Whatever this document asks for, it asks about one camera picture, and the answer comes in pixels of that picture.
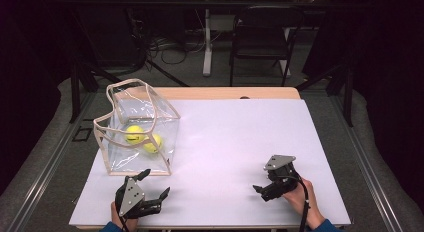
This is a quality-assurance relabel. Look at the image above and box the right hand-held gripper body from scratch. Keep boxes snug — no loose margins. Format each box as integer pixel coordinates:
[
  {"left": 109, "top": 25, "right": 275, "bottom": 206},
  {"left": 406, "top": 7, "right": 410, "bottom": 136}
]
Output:
[{"left": 263, "top": 154, "right": 301, "bottom": 200}]

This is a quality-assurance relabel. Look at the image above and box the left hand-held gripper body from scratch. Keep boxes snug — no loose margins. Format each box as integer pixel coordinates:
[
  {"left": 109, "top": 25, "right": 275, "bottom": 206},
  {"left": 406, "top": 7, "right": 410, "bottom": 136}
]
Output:
[{"left": 114, "top": 175, "right": 163, "bottom": 219}]

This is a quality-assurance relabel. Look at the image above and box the clear plastic bag beige trim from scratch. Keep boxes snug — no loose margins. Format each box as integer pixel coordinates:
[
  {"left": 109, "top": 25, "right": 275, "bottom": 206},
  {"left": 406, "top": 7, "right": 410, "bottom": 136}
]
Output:
[{"left": 92, "top": 77, "right": 181, "bottom": 177}]

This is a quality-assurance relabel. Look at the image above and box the yellow tennis ball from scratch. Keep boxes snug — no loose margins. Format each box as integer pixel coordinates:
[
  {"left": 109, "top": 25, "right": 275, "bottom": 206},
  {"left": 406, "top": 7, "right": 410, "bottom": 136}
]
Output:
[
  {"left": 124, "top": 124, "right": 146, "bottom": 146},
  {"left": 143, "top": 133, "right": 164, "bottom": 155}
]

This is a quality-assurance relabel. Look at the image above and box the person's right hand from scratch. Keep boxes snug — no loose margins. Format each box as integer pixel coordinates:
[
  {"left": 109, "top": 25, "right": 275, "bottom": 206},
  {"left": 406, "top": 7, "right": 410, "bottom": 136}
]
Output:
[{"left": 282, "top": 177, "right": 326, "bottom": 230}]

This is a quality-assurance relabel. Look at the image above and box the person's left hand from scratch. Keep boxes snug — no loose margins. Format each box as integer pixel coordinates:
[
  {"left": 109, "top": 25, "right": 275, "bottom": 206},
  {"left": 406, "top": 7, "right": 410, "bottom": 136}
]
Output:
[{"left": 110, "top": 201, "right": 139, "bottom": 232}]

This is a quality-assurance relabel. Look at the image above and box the wooden table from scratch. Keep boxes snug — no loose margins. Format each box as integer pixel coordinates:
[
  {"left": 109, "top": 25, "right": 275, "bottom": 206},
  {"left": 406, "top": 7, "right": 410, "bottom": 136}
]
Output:
[{"left": 68, "top": 86, "right": 352, "bottom": 230}]

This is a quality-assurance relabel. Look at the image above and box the black metal stand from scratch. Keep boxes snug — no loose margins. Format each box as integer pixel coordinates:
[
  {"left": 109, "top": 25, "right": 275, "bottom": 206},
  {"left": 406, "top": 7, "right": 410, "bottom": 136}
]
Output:
[
  {"left": 294, "top": 63, "right": 354, "bottom": 128},
  {"left": 68, "top": 55, "right": 116, "bottom": 124}
]

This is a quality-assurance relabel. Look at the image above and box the black folding chair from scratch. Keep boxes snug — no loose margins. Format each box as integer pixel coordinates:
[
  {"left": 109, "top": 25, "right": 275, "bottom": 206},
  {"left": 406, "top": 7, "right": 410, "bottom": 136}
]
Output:
[{"left": 229, "top": 5, "right": 306, "bottom": 88}]

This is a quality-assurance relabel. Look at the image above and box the white desk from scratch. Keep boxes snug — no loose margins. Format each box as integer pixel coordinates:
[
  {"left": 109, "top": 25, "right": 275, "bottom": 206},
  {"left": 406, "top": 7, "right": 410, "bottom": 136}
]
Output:
[{"left": 183, "top": 0, "right": 335, "bottom": 79}]

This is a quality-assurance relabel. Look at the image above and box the dark curtain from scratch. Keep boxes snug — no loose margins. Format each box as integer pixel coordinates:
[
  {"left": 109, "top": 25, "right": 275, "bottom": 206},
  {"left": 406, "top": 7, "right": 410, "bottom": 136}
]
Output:
[
  {"left": 349, "top": 0, "right": 424, "bottom": 200},
  {"left": 0, "top": 0, "right": 73, "bottom": 193}
]

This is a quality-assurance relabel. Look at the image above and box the black crossbar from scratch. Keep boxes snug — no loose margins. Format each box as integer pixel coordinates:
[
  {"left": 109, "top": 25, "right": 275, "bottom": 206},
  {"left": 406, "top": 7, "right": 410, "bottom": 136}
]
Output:
[{"left": 46, "top": 0, "right": 371, "bottom": 9}]

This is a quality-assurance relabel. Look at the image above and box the left hand-held gripper black cable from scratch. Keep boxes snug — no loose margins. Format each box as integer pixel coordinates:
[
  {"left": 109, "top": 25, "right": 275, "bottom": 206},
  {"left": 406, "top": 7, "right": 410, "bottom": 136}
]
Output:
[{"left": 115, "top": 201, "right": 132, "bottom": 232}]

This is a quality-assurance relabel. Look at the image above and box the hand-held gripper black cable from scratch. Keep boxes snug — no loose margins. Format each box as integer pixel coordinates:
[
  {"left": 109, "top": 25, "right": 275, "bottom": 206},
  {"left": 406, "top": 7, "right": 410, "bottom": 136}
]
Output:
[
  {"left": 115, "top": 201, "right": 132, "bottom": 232},
  {"left": 274, "top": 174, "right": 311, "bottom": 232}
]

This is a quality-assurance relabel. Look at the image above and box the right hand-held gripper black cable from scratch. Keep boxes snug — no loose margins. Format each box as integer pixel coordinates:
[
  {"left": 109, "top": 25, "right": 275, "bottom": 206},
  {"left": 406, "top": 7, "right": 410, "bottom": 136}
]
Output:
[{"left": 274, "top": 174, "right": 311, "bottom": 232}]

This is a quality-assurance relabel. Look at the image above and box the metal floor rail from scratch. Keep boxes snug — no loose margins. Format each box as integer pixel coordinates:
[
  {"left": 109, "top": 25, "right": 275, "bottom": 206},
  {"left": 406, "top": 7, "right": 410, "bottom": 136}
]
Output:
[
  {"left": 329, "top": 90, "right": 406, "bottom": 232},
  {"left": 6, "top": 91, "right": 98, "bottom": 232}
]

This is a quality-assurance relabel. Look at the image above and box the tangle of floor cables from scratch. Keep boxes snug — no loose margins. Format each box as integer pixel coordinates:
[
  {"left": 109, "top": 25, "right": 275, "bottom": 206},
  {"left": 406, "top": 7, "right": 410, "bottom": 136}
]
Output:
[{"left": 146, "top": 8, "right": 223, "bottom": 66}]

